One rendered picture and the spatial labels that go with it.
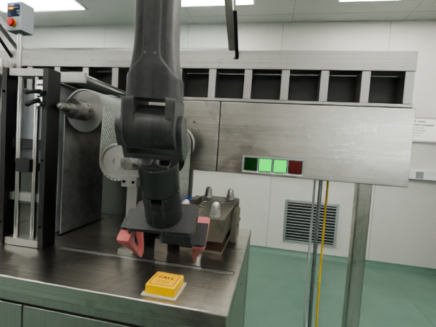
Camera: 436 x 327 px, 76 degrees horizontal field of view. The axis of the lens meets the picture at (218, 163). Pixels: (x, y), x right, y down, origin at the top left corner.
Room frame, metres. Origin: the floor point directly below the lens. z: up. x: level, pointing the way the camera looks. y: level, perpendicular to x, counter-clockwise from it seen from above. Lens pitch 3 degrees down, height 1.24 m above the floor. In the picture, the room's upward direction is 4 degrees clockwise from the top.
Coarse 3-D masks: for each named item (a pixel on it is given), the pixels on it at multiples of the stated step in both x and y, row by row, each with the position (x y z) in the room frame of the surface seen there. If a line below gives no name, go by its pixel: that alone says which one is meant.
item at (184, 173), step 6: (186, 162) 1.08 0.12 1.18; (186, 168) 1.08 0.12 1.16; (180, 174) 1.02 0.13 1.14; (186, 174) 1.09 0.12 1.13; (180, 180) 1.02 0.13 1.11; (186, 180) 1.09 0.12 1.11; (180, 186) 1.03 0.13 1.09; (186, 186) 1.10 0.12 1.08; (180, 192) 1.03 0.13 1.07; (186, 192) 1.10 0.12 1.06; (186, 198) 1.11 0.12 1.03
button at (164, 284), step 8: (160, 272) 0.68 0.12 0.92; (152, 280) 0.63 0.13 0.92; (160, 280) 0.64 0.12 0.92; (168, 280) 0.64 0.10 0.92; (176, 280) 0.64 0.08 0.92; (152, 288) 0.61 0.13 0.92; (160, 288) 0.61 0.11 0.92; (168, 288) 0.61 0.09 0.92; (176, 288) 0.62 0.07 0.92; (168, 296) 0.61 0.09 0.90
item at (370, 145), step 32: (192, 128) 1.22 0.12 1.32; (224, 128) 1.19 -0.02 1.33; (256, 128) 1.17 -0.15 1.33; (288, 128) 1.14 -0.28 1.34; (320, 128) 1.12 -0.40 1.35; (352, 128) 1.10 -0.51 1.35; (384, 128) 1.08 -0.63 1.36; (192, 160) 1.22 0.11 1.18; (224, 160) 1.19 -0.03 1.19; (320, 160) 1.12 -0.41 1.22; (352, 160) 1.10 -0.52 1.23; (384, 160) 1.07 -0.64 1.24
